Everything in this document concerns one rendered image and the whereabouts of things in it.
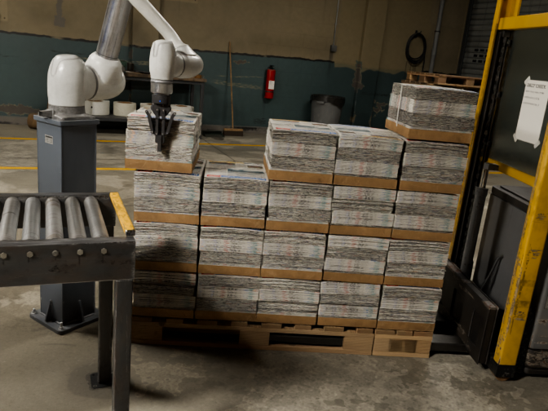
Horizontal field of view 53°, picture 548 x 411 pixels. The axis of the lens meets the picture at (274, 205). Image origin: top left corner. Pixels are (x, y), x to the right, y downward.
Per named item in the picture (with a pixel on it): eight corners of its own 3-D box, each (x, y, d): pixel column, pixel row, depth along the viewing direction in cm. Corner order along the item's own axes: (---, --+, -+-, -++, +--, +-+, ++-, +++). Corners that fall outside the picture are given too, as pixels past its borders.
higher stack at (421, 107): (354, 318, 303) (390, 81, 269) (407, 321, 306) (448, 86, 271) (370, 355, 266) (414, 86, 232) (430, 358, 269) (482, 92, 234)
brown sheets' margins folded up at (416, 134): (358, 294, 299) (385, 117, 273) (410, 298, 302) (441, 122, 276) (375, 329, 262) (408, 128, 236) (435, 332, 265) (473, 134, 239)
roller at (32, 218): (27, 194, 194) (24, 207, 194) (22, 239, 152) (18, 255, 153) (41, 196, 196) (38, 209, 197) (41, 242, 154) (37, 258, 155)
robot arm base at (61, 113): (28, 115, 242) (28, 102, 241) (72, 113, 260) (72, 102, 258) (52, 121, 232) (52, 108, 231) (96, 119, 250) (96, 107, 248)
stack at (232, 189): (142, 306, 293) (147, 153, 270) (355, 318, 303) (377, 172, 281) (128, 343, 255) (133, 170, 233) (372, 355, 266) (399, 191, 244)
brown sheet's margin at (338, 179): (320, 166, 278) (321, 158, 277) (376, 171, 280) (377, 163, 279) (333, 184, 241) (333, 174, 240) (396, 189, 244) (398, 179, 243)
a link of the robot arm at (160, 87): (152, 77, 226) (152, 92, 228) (148, 79, 217) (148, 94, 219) (174, 80, 227) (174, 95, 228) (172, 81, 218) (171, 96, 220)
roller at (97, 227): (95, 209, 204) (99, 197, 203) (108, 255, 163) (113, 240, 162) (81, 205, 202) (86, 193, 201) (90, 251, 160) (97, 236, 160)
